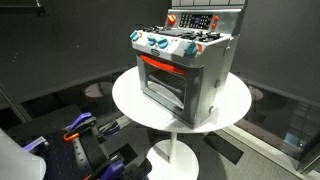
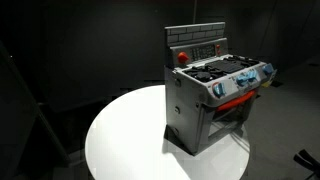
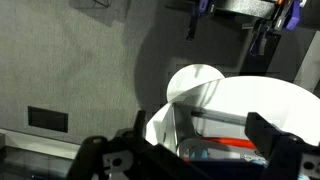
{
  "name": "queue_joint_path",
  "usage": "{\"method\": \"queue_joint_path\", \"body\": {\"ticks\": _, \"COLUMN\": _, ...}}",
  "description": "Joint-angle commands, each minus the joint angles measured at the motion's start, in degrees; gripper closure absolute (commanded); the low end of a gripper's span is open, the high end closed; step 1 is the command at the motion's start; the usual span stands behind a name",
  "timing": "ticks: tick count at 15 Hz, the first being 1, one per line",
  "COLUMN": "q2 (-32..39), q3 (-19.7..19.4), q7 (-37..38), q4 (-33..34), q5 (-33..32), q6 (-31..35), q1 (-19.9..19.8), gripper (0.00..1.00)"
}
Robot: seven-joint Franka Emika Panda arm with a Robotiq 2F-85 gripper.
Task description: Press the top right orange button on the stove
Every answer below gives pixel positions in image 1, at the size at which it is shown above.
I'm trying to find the orange button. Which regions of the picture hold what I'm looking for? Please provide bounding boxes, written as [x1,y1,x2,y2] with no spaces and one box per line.
[213,16,219,22]
[211,23,217,29]

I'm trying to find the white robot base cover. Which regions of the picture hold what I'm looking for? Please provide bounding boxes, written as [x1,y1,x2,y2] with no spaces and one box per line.
[0,129,46,180]

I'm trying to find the grey toy stove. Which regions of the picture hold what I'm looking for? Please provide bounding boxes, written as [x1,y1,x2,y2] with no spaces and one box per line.
[130,0,249,128]

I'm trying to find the blue knob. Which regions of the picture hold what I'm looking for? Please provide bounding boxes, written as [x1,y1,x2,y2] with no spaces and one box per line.
[157,38,168,49]
[148,37,157,46]
[130,31,140,41]
[184,41,198,57]

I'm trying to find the far right blue knob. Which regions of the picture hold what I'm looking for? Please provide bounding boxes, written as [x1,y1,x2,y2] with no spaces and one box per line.
[184,41,198,57]

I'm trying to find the far left blue knob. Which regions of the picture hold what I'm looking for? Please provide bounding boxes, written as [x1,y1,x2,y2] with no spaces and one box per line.
[130,31,140,41]

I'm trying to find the large orange round knob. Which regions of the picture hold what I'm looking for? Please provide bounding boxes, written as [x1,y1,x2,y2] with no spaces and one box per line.
[167,14,176,25]

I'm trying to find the purple clamp upper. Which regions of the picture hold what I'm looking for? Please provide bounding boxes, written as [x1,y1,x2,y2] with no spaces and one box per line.
[68,112,95,132]

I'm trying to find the purple clamp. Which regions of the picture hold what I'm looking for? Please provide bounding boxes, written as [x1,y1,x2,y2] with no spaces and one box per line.
[68,112,95,132]
[98,160,126,180]

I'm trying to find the purple clamp lower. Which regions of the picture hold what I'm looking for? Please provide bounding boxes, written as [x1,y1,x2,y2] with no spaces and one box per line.
[98,160,126,180]

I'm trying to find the orange oven door handle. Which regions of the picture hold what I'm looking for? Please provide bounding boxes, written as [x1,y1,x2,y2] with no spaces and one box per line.
[140,55,186,75]

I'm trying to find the round white pedestal table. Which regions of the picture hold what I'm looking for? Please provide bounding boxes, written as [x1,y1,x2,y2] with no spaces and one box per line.
[112,67,252,180]

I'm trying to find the orange clamp handle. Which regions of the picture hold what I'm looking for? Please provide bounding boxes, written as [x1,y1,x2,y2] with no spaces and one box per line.
[63,133,80,142]

